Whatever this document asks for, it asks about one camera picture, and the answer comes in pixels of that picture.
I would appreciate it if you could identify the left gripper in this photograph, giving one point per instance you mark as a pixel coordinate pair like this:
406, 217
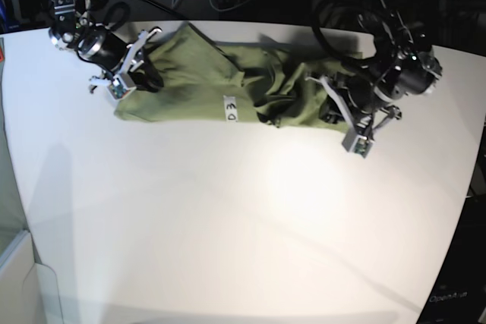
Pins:
338, 107

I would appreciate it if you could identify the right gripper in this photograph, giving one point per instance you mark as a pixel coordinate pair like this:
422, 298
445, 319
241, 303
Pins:
117, 58

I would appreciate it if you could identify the green T-shirt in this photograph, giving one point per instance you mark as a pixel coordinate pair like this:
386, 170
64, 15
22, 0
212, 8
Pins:
267, 81

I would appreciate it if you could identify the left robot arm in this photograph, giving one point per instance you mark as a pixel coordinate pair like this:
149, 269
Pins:
364, 92

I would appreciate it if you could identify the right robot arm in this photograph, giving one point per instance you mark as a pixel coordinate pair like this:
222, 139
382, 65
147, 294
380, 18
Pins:
73, 22

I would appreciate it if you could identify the white label tag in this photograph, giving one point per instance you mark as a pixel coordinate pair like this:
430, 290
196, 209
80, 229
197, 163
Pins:
230, 108

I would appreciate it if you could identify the black OpenArm case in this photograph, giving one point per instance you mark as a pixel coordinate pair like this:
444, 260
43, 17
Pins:
458, 295

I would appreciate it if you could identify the white cardboard box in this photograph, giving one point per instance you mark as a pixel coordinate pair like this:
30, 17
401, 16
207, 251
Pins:
29, 290

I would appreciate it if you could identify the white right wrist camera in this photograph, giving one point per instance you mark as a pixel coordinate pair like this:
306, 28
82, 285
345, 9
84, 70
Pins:
120, 88

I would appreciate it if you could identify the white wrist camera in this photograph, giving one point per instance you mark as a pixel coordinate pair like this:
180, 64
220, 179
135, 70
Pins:
120, 88
359, 144

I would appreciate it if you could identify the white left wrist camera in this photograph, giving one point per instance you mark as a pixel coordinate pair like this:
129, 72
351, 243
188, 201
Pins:
359, 144

